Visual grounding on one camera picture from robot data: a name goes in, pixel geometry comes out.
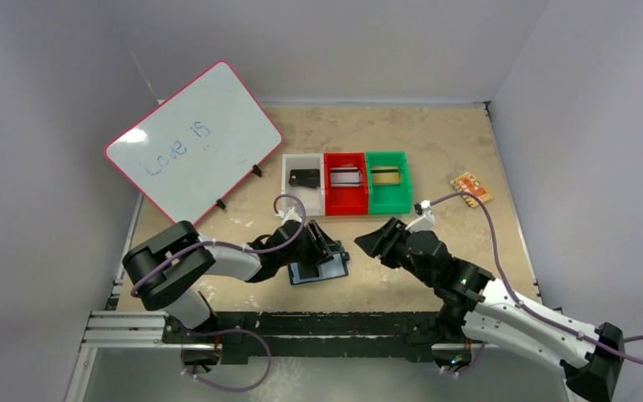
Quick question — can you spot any blue leather card holder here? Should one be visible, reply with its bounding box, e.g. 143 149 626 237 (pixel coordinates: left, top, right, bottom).
288 252 350 286

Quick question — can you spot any green plastic bin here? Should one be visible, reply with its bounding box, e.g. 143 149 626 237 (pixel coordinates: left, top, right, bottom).
365 152 414 214

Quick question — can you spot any white plastic bin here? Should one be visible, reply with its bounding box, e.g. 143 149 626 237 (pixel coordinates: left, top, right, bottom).
281 153 327 217

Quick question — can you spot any red plastic bin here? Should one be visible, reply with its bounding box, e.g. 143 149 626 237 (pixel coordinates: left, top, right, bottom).
323 152 368 216

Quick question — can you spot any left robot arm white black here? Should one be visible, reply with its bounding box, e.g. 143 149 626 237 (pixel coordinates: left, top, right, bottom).
122 220 350 343

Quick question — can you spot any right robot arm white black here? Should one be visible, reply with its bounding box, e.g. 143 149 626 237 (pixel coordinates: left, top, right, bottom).
354 218 625 401

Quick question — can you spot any silver credit card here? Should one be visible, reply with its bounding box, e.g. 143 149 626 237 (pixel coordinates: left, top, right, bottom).
329 168 362 187

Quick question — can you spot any orange card with pattern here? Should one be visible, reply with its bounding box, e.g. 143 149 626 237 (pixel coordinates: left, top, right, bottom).
449 172 493 208

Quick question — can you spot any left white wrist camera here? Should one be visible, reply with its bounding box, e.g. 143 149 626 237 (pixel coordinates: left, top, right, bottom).
275 204 306 224

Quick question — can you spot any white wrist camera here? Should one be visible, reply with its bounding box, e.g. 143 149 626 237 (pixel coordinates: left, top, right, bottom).
406 200 435 233
275 204 306 224

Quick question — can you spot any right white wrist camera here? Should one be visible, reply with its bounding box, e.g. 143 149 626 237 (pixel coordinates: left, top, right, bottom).
406 200 435 233

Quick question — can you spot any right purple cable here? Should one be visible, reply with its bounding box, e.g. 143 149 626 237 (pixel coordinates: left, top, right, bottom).
418 191 643 379

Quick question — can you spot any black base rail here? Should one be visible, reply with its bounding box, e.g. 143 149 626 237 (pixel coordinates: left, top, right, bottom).
163 310 491 368

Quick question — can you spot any whiteboard with pink frame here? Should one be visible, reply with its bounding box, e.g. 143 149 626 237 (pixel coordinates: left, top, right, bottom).
104 60 282 223

